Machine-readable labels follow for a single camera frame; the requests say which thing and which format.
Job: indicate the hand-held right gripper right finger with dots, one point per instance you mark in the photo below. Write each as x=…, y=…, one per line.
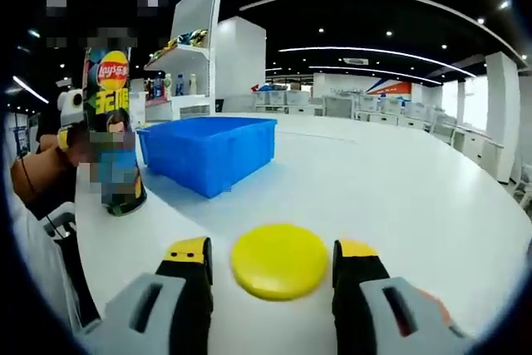
x=374, y=313

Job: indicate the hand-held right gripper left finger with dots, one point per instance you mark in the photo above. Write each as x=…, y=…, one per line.
x=166, y=313

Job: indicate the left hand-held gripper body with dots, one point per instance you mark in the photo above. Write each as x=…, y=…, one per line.
x=64, y=113

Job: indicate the dark printed chip container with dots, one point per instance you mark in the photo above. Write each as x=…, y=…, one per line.
x=108, y=101

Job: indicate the yellow round container lid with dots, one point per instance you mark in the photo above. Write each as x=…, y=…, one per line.
x=280, y=263

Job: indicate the blue plastic box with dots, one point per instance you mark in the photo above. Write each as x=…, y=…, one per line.
x=208, y=155

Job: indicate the person's right hand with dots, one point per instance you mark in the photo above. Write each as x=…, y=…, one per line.
x=438, y=307

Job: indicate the grey worn device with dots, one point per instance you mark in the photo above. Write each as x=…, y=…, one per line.
x=60, y=224

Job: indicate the row of drink bottles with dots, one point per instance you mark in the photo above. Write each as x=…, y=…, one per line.
x=178, y=87

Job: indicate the person's white clothing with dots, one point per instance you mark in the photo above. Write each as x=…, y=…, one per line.
x=37, y=255

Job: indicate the white table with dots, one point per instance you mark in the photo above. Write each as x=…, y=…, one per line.
x=374, y=188

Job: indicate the shelf snack packets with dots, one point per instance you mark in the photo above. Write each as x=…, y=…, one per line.
x=183, y=41

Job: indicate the white shelf unit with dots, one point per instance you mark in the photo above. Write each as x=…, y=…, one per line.
x=195, y=18

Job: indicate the row of white office desks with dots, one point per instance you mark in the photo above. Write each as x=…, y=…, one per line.
x=395, y=109

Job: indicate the striped wall graphic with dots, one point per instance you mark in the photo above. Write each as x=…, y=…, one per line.
x=388, y=87

